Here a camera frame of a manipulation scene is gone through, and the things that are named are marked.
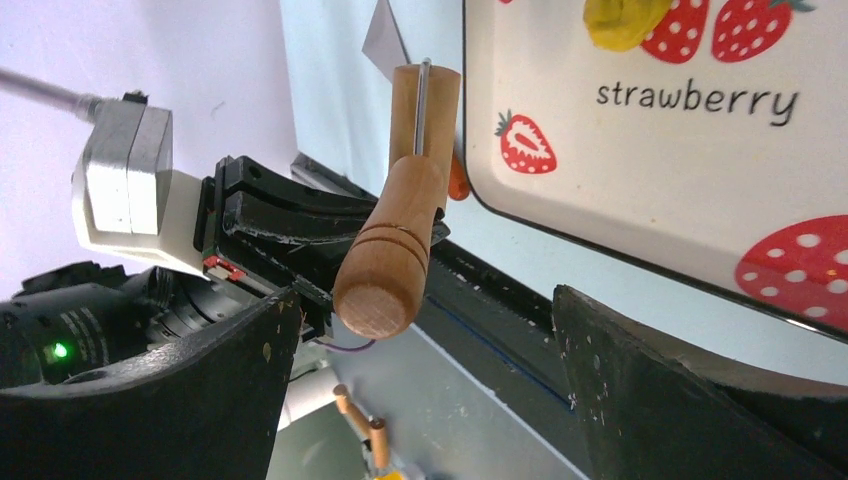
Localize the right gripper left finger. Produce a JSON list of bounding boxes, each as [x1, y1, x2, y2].
[[1, 288, 301, 479]]

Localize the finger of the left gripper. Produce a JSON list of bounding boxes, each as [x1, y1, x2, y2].
[[216, 156, 376, 216], [218, 188, 442, 279]]

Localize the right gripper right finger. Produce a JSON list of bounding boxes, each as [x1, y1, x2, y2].
[[552, 285, 847, 479]]

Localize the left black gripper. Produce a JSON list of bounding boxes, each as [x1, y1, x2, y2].
[[1, 261, 243, 388]]

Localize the strawberry print tray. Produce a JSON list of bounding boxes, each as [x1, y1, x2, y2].
[[463, 1, 847, 341]]

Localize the yellow dough piece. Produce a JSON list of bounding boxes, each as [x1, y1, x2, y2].
[[583, 0, 672, 52]]

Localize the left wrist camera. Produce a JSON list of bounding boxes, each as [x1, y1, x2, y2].
[[71, 99, 203, 276]]

